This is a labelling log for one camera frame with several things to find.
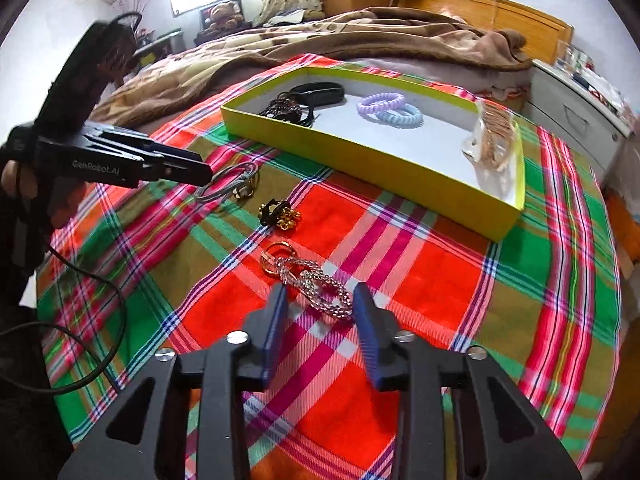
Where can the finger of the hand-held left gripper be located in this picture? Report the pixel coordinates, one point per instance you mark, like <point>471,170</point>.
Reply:
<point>150,146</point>
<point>185,172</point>

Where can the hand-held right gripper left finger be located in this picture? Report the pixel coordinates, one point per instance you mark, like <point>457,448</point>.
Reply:
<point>275,330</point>

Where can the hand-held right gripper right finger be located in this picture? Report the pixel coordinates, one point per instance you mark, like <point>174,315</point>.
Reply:
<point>367,340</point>

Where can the yellow-green cardboard box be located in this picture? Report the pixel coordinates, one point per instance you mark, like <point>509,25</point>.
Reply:
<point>350,145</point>

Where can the black wristband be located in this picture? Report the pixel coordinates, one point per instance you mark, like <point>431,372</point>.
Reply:
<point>336,94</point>

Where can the clear hair claw clip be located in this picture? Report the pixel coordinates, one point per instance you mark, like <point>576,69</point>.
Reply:
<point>492,135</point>

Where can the person's left hand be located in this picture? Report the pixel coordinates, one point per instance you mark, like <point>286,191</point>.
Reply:
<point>10,176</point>

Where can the plaid bed cloth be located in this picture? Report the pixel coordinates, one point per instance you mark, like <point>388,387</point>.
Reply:
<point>425,285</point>

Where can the dark side table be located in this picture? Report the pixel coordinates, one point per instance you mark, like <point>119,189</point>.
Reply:
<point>160,47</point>

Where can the dried branches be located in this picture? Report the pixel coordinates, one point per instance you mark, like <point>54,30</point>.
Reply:
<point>135,0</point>

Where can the teddy bear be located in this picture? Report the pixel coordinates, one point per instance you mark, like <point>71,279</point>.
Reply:
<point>222,15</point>

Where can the brown spotted blanket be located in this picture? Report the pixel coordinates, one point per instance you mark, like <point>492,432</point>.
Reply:
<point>300,35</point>

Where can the floral bedsheet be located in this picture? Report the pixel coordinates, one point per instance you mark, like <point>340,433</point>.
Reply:
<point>480,82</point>

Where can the grey nightstand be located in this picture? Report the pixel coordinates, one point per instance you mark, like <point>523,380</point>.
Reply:
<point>565,110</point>

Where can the nightstand clutter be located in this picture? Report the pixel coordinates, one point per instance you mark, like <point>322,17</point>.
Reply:
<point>595,80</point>

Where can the wooden headboard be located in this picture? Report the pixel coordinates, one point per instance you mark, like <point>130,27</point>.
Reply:
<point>500,15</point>

